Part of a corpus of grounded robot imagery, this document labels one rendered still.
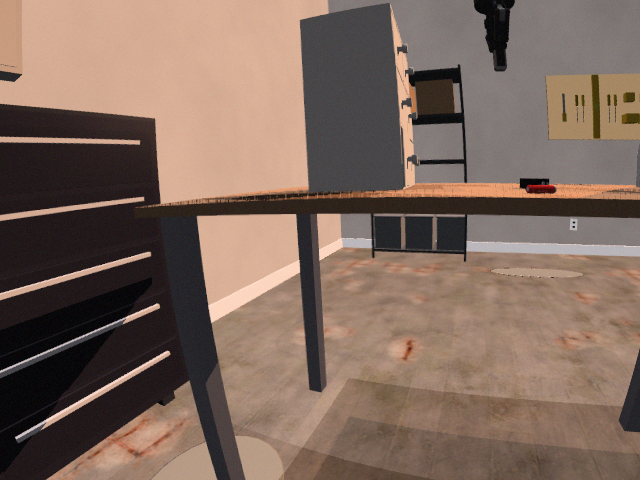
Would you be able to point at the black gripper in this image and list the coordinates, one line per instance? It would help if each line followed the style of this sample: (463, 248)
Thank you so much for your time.
(496, 19)

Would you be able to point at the red battery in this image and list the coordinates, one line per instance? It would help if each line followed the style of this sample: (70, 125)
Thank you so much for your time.
(541, 189)

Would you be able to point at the black 9v battery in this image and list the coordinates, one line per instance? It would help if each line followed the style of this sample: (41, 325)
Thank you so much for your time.
(530, 181)

